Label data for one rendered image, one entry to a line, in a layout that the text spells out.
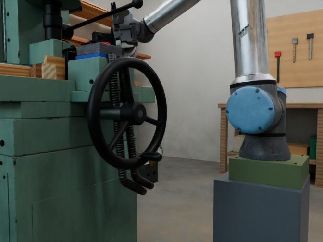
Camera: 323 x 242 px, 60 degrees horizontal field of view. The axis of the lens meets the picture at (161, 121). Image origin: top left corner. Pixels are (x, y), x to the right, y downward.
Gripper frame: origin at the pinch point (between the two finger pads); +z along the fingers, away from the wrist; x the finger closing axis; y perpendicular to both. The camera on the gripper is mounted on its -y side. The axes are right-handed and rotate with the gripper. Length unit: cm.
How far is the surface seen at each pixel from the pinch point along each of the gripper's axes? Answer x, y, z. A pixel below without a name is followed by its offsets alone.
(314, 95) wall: 17, 217, -229
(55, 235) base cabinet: 60, -22, 13
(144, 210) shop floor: 98, 1, -133
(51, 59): 11.6, -19.0, 7.6
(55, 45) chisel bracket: 6.3, -18.4, 3.7
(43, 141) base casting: 35.2, -20.5, 17.4
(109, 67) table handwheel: 20.5, -1.1, 26.9
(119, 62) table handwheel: 18.9, 1.3, 24.8
